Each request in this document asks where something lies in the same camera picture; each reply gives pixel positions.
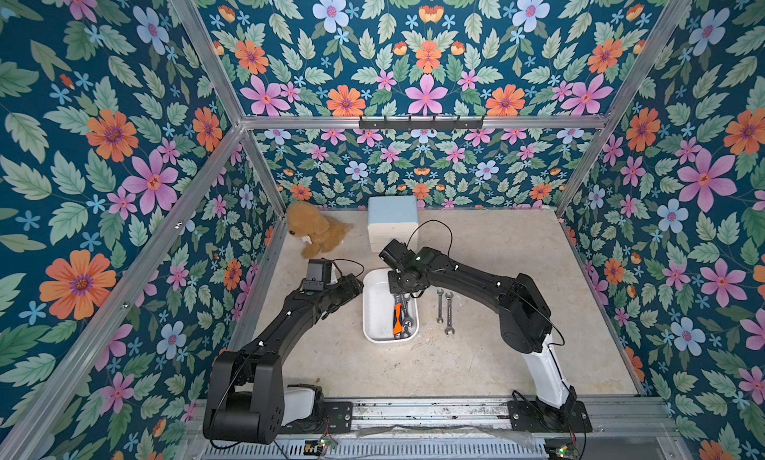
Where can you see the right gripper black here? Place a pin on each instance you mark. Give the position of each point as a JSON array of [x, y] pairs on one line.
[[391, 254]]

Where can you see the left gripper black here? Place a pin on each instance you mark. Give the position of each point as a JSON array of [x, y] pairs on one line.
[[349, 289]]

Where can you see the small silver combination wrench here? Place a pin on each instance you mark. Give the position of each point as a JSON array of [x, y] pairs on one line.
[[440, 294]]

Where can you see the white plastic storage tray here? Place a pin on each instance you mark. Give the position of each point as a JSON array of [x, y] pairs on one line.
[[378, 310]]

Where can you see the orange handled adjustable wrench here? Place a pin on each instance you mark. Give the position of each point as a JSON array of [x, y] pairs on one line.
[[397, 327]]

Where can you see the silver end wrench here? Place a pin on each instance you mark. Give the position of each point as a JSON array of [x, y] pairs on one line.
[[449, 329]]

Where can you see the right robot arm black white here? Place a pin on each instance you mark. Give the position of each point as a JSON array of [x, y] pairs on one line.
[[524, 319]]

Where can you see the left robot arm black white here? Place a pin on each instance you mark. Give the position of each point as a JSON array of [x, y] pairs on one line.
[[246, 396]]

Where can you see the brown plush teddy dog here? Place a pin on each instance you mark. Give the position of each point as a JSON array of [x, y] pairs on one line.
[[321, 234]]

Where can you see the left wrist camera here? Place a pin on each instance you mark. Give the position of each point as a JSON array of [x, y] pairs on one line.
[[318, 276]]

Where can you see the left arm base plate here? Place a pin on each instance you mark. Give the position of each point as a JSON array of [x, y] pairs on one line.
[[333, 417]]

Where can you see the black hook rail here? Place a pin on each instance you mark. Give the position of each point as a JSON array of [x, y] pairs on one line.
[[433, 123]]

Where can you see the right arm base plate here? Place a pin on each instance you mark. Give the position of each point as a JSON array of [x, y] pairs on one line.
[[533, 416]]

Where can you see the aluminium front rail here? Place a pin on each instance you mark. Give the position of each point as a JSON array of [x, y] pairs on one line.
[[610, 427]]

